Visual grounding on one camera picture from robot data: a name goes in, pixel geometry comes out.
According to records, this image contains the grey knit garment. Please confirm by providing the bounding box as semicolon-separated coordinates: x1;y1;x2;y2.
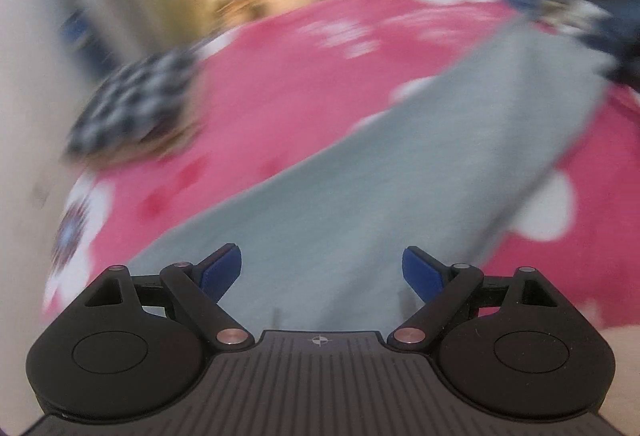
125;23;621;332

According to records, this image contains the pink floral blanket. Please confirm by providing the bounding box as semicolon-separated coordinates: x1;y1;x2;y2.
42;0;640;332

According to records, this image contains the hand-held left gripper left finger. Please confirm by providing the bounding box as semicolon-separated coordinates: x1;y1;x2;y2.
84;243;253;353

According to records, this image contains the black white checkered garment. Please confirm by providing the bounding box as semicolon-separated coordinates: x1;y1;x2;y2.
65;48;201;162

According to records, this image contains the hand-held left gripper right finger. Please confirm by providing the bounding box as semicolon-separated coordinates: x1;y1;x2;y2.
387;246;560;353

